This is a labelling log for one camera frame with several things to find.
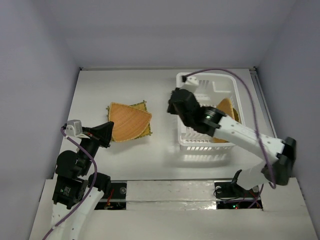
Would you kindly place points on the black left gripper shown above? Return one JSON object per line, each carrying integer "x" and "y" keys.
{"x": 101, "y": 133}

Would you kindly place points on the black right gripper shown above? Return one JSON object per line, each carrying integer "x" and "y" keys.
{"x": 176, "y": 103}

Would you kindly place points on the rounded woven bamboo tray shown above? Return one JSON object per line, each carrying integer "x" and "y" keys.
{"x": 127, "y": 120}

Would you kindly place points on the square woven bamboo tray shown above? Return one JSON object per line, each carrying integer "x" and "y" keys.
{"x": 145, "y": 107}

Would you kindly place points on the round woven bamboo plate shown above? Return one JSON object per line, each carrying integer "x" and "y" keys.
{"x": 226, "y": 106}

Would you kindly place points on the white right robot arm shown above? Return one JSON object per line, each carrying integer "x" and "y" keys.
{"x": 223, "y": 127}

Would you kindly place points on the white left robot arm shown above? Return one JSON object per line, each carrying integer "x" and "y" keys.
{"x": 79, "y": 186}

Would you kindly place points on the white plastic dish rack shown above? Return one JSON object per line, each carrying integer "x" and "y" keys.
{"x": 213, "y": 88}

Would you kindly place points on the white foam front panel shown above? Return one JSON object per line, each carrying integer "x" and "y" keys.
{"x": 186, "y": 210}

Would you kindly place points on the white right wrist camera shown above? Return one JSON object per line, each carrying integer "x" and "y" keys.
{"x": 190, "y": 83}

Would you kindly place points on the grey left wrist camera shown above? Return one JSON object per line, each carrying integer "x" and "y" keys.
{"x": 73, "y": 128}

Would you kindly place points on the aluminium side rail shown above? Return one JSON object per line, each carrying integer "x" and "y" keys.
{"x": 265, "y": 105}

